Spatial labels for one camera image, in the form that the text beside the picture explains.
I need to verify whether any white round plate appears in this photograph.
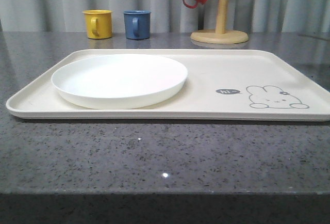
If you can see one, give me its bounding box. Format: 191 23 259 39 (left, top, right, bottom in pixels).
51 54 188 109

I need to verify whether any cream rabbit serving tray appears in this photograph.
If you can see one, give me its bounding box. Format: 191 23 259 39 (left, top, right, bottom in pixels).
6 49 329 121

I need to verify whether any blue enamel mug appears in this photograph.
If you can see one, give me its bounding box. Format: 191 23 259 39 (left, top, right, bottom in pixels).
123 10 151 40

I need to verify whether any yellow enamel mug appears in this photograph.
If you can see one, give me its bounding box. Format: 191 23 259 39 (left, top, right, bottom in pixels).
83 10 112 39

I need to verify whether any wooden mug tree stand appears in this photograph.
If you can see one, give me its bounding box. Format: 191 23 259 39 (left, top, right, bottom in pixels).
190 0 249 44

